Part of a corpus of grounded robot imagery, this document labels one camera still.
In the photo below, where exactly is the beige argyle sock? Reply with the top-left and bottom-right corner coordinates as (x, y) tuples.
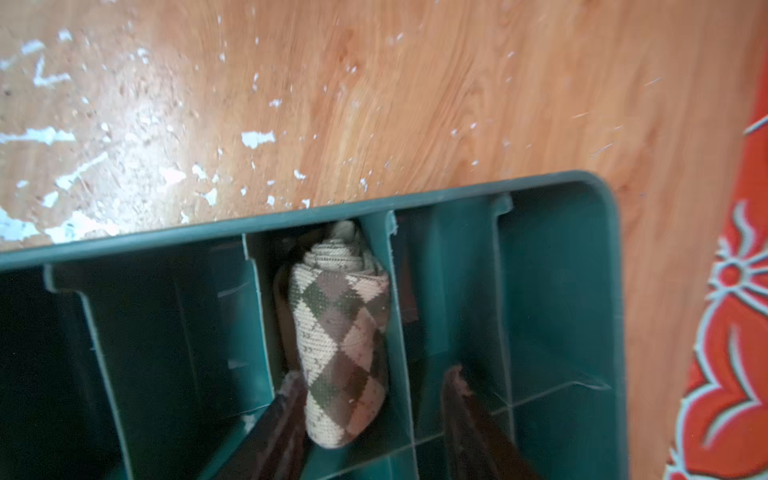
(287, 220), (391, 449)

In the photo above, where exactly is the green plastic divider tray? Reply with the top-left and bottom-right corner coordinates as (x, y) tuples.
(1, 172), (628, 479)

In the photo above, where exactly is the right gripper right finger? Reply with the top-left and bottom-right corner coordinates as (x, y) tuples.
(440, 365), (541, 479)

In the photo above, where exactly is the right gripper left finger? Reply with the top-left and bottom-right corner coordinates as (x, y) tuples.
(214, 371), (307, 479)

